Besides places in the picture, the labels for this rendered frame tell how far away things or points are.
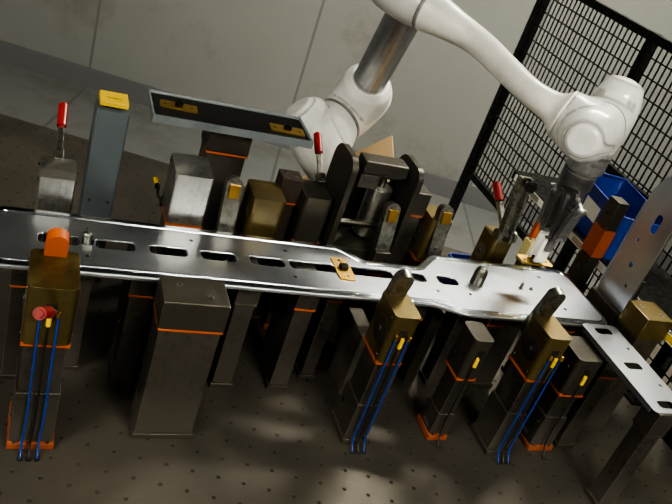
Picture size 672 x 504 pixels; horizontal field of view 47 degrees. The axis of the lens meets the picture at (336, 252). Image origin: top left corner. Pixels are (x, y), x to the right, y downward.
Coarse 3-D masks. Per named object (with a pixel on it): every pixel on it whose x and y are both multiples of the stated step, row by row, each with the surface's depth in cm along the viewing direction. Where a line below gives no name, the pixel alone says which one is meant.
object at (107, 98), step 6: (102, 90) 166; (102, 96) 163; (108, 96) 164; (114, 96) 165; (120, 96) 166; (126, 96) 167; (102, 102) 162; (108, 102) 162; (114, 102) 162; (120, 102) 163; (126, 102) 164; (126, 108) 164
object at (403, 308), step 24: (384, 312) 152; (408, 312) 150; (384, 336) 150; (408, 336) 150; (360, 360) 161; (384, 360) 152; (360, 384) 159; (384, 384) 158; (336, 408) 168; (360, 408) 159; (360, 432) 162
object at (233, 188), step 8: (232, 176) 162; (224, 184) 163; (232, 184) 161; (240, 184) 162; (224, 192) 162; (232, 192) 161; (240, 192) 163; (224, 200) 162; (232, 200) 163; (224, 208) 163; (232, 208) 164; (224, 216) 164; (232, 216) 164; (216, 224) 166; (224, 224) 164; (232, 224) 165; (232, 232) 166
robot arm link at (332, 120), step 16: (288, 112) 223; (304, 112) 219; (320, 112) 220; (336, 112) 224; (320, 128) 220; (336, 128) 223; (352, 128) 227; (336, 144) 223; (352, 144) 229; (304, 160) 224
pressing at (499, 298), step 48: (0, 240) 137; (96, 240) 146; (144, 240) 151; (240, 240) 162; (288, 240) 168; (240, 288) 149; (288, 288) 153; (336, 288) 158; (384, 288) 164; (432, 288) 170; (480, 288) 177; (576, 288) 193
